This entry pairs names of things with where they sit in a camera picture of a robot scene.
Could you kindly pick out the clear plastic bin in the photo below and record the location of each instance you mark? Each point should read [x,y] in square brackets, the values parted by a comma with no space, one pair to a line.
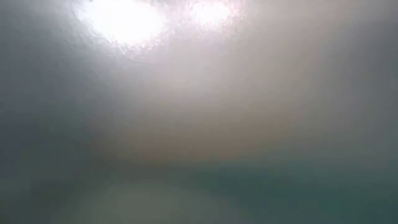
[199,77]

